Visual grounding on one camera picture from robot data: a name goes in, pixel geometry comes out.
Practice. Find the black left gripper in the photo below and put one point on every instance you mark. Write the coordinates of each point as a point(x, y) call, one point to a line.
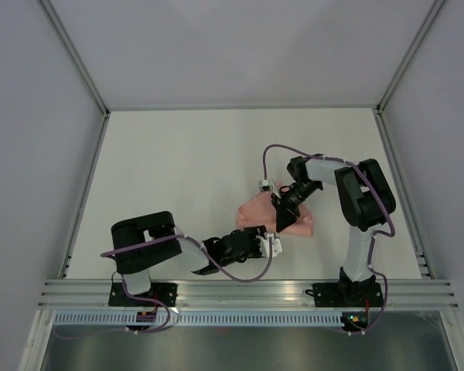
point(254, 231)

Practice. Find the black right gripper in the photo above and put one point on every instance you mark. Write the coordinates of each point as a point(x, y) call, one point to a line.
point(286, 214)

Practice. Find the pink cloth napkin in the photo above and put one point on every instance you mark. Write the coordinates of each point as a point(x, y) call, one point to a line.
point(259, 211)

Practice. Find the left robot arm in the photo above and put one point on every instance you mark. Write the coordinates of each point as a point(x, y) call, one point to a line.
point(145, 241)

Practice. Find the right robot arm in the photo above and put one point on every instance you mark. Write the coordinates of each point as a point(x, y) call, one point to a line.
point(366, 201)

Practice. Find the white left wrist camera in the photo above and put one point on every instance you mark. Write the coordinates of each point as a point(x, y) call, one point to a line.
point(270, 245)

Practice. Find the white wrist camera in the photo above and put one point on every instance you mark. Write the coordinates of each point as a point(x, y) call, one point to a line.
point(271, 186)
point(270, 245)

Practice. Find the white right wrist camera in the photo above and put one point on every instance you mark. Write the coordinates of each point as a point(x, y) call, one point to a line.
point(271, 186)

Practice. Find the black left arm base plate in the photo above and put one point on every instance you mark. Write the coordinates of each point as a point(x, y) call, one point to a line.
point(160, 293)

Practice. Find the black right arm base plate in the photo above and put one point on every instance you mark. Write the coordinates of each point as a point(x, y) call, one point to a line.
point(337, 295)

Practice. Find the white slotted cable duct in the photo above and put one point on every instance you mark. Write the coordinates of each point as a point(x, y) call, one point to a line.
point(203, 318)

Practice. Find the left side aluminium rail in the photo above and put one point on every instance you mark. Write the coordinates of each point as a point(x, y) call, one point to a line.
point(81, 202)

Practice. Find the aluminium front rail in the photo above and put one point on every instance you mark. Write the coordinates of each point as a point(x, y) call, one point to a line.
point(403, 295)

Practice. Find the right aluminium frame post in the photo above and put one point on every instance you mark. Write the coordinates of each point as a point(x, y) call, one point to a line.
point(431, 16)

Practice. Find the aluminium frame post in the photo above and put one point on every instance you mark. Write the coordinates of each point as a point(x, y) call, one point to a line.
point(431, 16)
point(70, 49)

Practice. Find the left aluminium frame post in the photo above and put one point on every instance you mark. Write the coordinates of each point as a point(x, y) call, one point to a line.
point(70, 49)

